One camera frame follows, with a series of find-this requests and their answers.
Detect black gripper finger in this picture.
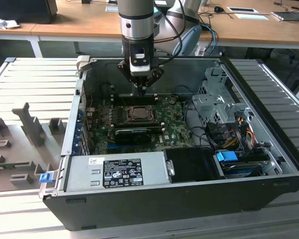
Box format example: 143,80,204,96
117,61,144,97
142,64,165,97

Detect silver square CPU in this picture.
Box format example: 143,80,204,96
131,106,150,118

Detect metal socket cover frame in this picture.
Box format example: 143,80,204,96
126,105,156,123

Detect black RAM slot bank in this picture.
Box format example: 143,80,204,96
113,94,160,107
114,121,165,129

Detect CPU socket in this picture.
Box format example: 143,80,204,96
123,104,157,124

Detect grey plastic case latch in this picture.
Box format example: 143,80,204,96
76,56,91,73

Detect wooden desk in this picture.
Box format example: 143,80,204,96
0,0,299,50

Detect green motherboard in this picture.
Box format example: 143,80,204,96
86,96,197,155

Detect grey metal drive cage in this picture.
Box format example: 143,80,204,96
191,66,255,125

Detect black graphics card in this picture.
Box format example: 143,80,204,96
114,127,165,145

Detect black plastic shroud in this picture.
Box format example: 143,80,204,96
163,146,226,184

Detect blue disk carrier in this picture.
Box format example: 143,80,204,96
215,150,239,165

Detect white paper sheet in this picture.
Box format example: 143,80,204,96
234,12,271,20

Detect black monitor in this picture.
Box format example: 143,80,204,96
0,0,58,24

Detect grey power supply unit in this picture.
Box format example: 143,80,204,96
64,151,170,193

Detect crumpled white paper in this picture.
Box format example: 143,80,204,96
0,13,20,30

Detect grey parts rack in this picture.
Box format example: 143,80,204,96
0,102,68,192

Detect hard disk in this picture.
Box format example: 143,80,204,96
220,160,267,179

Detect blue plastic latch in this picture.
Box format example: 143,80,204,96
39,173,53,184

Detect black open PC case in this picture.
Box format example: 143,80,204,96
38,56,299,232

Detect dark laptop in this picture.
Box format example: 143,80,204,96
271,9,299,22

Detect green RAM stick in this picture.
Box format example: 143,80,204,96
0,162,32,171

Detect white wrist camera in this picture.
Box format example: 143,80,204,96
129,46,150,77

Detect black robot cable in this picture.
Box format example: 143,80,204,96
153,0,185,66

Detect blue cable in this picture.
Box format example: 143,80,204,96
201,23,219,54

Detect coloured power wire bundle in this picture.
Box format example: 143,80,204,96
225,123,255,150

